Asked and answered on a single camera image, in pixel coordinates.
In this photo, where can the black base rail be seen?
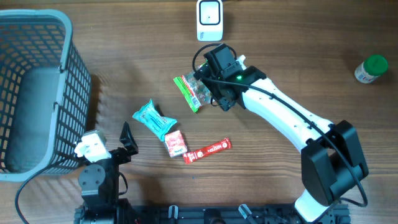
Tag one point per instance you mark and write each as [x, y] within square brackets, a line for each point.
[217, 214]

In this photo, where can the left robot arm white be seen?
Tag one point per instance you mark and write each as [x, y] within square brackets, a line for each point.
[99, 180]

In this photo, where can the green lid jar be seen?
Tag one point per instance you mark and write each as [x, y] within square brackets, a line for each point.
[371, 69]

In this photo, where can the grey plastic basket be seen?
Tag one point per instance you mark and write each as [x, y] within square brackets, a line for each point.
[45, 94]

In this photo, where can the teal wet wipes pack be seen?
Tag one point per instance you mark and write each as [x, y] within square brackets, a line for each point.
[149, 116]

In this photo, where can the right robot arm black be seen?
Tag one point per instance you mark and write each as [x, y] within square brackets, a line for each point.
[332, 160]

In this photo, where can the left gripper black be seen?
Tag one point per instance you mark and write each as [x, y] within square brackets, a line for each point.
[124, 156]

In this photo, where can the white barcode scanner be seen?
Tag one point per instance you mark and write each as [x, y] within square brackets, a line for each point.
[209, 20]

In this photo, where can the green snack bag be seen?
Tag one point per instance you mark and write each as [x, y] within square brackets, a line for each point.
[194, 91]

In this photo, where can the red coffee stick sachet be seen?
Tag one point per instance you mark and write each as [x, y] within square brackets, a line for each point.
[219, 146]

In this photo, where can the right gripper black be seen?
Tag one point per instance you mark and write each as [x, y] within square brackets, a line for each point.
[204, 78]

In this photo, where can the red small box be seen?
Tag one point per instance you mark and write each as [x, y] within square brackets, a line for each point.
[175, 144]

